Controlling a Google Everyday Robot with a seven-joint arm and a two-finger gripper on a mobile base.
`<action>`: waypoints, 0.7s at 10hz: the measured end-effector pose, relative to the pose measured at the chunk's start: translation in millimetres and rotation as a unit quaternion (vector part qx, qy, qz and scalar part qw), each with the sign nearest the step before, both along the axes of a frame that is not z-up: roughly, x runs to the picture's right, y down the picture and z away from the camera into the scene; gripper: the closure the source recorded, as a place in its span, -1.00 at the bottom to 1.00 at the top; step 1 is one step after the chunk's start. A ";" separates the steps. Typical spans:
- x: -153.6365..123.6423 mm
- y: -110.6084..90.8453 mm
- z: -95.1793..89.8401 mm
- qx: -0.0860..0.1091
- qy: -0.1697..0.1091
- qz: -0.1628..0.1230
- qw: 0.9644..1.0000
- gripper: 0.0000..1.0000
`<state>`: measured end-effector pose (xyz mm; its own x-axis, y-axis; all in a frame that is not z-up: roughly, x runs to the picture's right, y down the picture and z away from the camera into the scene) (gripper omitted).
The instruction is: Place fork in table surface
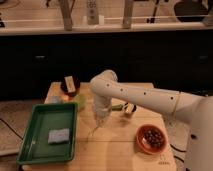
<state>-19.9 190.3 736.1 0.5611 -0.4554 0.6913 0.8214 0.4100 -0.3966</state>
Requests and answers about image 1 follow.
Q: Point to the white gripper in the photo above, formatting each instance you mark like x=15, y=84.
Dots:
x=102, y=107

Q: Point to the silver metal fork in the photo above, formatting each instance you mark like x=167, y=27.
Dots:
x=93, y=131

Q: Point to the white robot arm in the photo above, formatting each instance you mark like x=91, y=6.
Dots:
x=194, y=110

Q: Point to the green pepper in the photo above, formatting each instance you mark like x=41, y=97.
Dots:
x=117, y=107

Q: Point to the light green small cup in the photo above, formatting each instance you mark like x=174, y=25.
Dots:
x=80, y=99

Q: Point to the orange small object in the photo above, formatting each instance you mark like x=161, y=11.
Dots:
x=64, y=98

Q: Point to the wooden table board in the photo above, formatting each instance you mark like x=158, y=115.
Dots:
x=112, y=147

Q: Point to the blue sponge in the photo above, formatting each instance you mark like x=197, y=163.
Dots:
x=58, y=136

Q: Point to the orange bowl with dark beans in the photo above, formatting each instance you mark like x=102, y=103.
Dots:
x=151, y=139

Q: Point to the green plastic tray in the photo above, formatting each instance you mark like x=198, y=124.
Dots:
x=44, y=119

